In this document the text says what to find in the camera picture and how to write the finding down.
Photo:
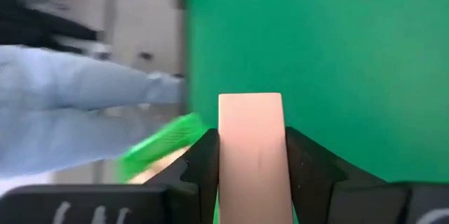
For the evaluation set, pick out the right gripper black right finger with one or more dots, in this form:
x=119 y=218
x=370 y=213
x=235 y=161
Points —
x=350 y=203

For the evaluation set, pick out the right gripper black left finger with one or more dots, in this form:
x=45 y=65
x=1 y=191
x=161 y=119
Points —
x=105 y=204

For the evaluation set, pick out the long natural wood block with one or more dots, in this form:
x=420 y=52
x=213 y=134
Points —
x=158 y=168

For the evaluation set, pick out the short natural wood block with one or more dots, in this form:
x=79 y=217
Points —
x=252 y=146

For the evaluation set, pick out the green plastic basket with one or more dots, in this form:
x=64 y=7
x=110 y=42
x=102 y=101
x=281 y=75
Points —
x=161 y=139

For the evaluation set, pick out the person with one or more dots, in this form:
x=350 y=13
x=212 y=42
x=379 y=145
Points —
x=52 y=111

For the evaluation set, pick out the green table mat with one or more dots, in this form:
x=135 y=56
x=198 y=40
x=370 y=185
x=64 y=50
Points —
x=315 y=41

